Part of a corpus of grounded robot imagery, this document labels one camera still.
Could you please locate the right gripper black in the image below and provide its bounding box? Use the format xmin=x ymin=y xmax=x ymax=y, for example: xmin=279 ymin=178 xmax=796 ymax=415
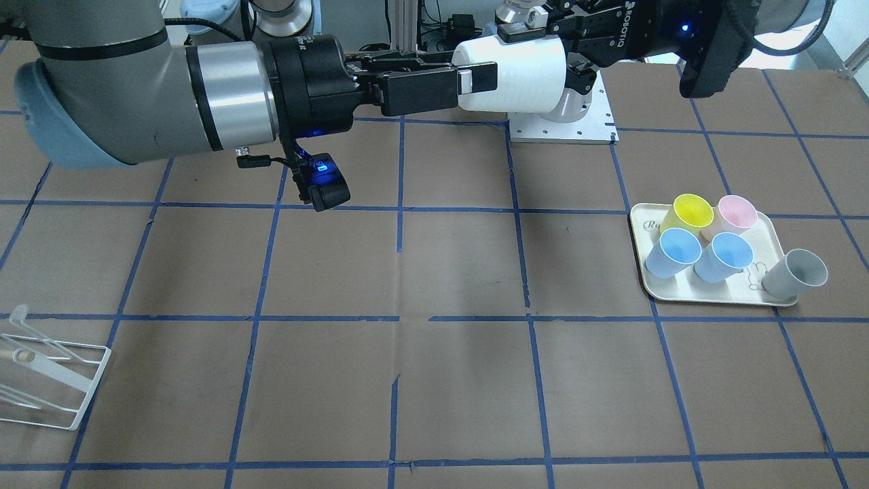
xmin=261 ymin=35 xmax=498 ymax=137

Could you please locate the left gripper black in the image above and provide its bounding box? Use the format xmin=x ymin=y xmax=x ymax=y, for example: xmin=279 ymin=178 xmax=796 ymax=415
xmin=496 ymin=1 xmax=722 ymax=95

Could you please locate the white ikea cup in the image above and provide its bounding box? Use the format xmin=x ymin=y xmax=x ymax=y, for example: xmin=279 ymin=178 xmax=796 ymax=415
xmin=452 ymin=36 xmax=567 ymax=113

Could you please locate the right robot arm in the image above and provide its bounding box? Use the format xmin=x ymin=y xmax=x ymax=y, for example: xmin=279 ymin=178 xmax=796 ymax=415
xmin=2 ymin=1 xmax=501 ymax=169

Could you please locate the yellow cup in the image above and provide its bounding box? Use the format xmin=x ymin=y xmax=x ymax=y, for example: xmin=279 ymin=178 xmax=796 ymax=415
xmin=660 ymin=193 xmax=714 ymax=236

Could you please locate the blue cup near tray corner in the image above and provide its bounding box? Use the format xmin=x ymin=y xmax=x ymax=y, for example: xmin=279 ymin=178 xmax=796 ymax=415
xmin=644 ymin=227 xmax=703 ymax=279

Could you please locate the pink cup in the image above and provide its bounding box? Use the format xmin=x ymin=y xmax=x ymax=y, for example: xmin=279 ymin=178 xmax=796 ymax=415
xmin=701 ymin=194 xmax=758 ymax=242

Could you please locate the grey cup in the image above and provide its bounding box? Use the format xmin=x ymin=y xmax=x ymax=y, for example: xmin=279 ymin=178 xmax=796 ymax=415
xmin=761 ymin=249 xmax=829 ymax=298

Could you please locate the cream plastic tray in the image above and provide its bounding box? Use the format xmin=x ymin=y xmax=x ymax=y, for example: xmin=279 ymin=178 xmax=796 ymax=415
xmin=628 ymin=203 xmax=798 ymax=306

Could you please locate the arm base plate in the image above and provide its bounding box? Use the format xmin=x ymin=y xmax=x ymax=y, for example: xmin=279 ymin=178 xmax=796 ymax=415
xmin=508 ymin=69 xmax=620 ymax=145

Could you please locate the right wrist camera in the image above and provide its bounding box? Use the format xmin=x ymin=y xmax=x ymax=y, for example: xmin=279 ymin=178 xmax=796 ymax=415
xmin=289 ymin=153 xmax=351 ymax=213

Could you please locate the white wire cup rack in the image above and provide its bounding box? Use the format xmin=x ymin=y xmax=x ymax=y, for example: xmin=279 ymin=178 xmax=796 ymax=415
xmin=1 ymin=304 xmax=112 ymax=431

